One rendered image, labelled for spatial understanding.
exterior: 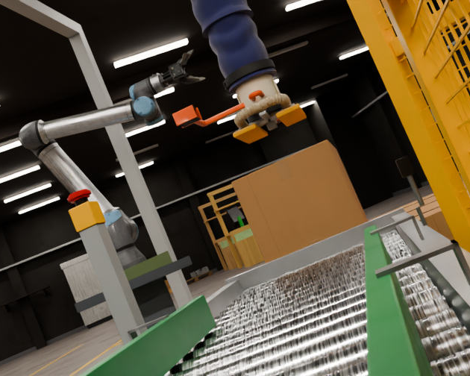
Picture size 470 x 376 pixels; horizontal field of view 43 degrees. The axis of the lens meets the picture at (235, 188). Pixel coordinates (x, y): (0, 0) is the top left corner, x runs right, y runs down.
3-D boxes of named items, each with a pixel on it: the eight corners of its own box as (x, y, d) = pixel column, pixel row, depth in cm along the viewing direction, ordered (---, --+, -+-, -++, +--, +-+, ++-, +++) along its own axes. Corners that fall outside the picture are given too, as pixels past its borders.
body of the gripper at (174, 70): (184, 75, 284) (162, 86, 286) (189, 78, 292) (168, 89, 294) (178, 60, 284) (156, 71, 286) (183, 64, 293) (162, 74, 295)
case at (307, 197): (371, 239, 219) (327, 139, 222) (271, 279, 227) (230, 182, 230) (371, 227, 278) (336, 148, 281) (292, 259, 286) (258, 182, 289)
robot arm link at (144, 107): (7, 124, 275) (150, 90, 273) (19, 128, 288) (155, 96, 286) (12, 148, 274) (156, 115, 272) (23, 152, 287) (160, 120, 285)
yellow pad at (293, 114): (300, 107, 236) (295, 95, 237) (277, 118, 238) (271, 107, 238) (306, 117, 270) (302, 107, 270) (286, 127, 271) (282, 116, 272)
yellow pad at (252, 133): (256, 127, 240) (251, 116, 240) (233, 138, 241) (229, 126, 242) (268, 135, 273) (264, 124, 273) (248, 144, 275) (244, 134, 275)
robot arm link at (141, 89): (139, 107, 298) (131, 89, 299) (161, 96, 296) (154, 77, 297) (132, 104, 289) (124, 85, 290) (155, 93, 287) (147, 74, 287)
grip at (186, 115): (196, 116, 227) (192, 104, 227) (177, 126, 228) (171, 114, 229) (202, 118, 235) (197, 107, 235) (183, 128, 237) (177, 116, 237)
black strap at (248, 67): (272, 63, 244) (268, 54, 245) (221, 86, 248) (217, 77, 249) (279, 73, 266) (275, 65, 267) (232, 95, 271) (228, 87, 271)
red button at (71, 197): (87, 201, 171) (82, 187, 171) (66, 210, 172) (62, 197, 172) (98, 200, 178) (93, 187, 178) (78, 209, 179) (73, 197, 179)
